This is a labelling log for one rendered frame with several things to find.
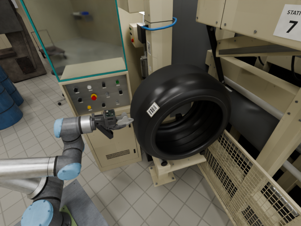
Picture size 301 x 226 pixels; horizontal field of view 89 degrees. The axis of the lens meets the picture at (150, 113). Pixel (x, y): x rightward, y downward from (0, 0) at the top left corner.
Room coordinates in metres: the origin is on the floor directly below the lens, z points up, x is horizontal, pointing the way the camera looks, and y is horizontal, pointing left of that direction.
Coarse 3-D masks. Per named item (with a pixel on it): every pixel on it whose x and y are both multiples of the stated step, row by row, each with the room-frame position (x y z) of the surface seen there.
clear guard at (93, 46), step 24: (24, 0) 1.14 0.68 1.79; (48, 0) 1.17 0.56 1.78; (72, 0) 1.20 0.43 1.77; (96, 0) 1.23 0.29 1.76; (48, 24) 1.16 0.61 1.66; (72, 24) 1.19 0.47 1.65; (96, 24) 1.22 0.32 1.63; (48, 48) 1.14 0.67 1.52; (72, 48) 1.18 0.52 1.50; (96, 48) 1.21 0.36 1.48; (120, 48) 1.25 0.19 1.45; (72, 72) 1.16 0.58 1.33; (96, 72) 1.20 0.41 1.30
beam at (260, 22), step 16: (208, 0) 0.89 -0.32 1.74; (224, 0) 0.78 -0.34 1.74; (240, 0) 0.69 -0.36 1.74; (256, 0) 0.62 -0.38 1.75; (272, 0) 0.56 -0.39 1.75; (288, 0) 0.51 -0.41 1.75; (208, 16) 0.87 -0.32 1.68; (224, 16) 0.76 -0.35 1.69; (240, 16) 0.67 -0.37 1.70; (256, 16) 0.60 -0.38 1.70; (272, 16) 0.54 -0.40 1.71; (240, 32) 0.65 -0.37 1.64; (256, 32) 0.58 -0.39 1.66; (272, 32) 0.52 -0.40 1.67
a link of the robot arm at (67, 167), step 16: (0, 160) 0.40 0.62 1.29; (16, 160) 0.40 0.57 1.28; (32, 160) 0.41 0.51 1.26; (48, 160) 0.42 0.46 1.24; (64, 160) 0.43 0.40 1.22; (80, 160) 0.45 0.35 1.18; (0, 176) 0.34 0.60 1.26; (16, 176) 0.35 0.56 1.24; (32, 176) 0.36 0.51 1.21; (48, 176) 0.38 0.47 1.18; (64, 176) 0.38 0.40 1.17
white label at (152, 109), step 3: (153, 105) 0.57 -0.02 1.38; (156, 105) 0.56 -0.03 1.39; (150, 108) 0.57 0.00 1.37; (153, 108) 0.56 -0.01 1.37; (156, 108) 0.55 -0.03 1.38; (147, 111) 0.57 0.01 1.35; (150, 111) 0.56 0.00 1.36; (153, 111) 0.55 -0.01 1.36; (150, 114) 0.55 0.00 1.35; (153, 114) 0.54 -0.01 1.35
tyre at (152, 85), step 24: (168, 72) 0.74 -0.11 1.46; (192, 72) 0.70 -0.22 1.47; (144, 96) 0.66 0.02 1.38; (168, 96) 0.58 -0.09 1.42; (192, 96) 0.58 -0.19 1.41; (216, 96) 0.61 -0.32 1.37; (144, 120) 0.56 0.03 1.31; (192, 120) 0.88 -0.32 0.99; (216, 120) 0.75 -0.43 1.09; (144, 144) 0.54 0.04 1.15; (168, 144) 0.72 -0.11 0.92; (192, 144) 0.70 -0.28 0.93
